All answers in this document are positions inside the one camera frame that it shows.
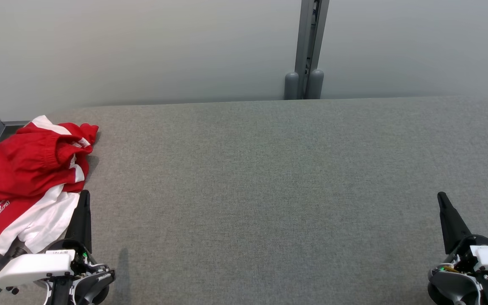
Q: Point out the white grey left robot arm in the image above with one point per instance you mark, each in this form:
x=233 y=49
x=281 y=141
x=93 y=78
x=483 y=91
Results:
x=87 y=290

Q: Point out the red shorts white trim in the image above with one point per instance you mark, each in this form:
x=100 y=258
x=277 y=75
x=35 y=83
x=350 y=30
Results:
x=23 y=165

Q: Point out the grey partition post twin feet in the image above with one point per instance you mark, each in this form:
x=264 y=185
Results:
x=307 y=46

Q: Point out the red white basketball jersey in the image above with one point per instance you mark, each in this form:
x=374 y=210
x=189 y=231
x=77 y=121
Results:
x=36 y=224

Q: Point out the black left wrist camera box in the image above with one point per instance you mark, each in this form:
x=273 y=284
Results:
x=2 y=260

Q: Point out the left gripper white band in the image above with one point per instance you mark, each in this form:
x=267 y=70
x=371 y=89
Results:
x=36 y=264

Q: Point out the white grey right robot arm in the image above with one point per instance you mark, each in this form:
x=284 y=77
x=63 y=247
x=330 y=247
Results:
x=451 y=286

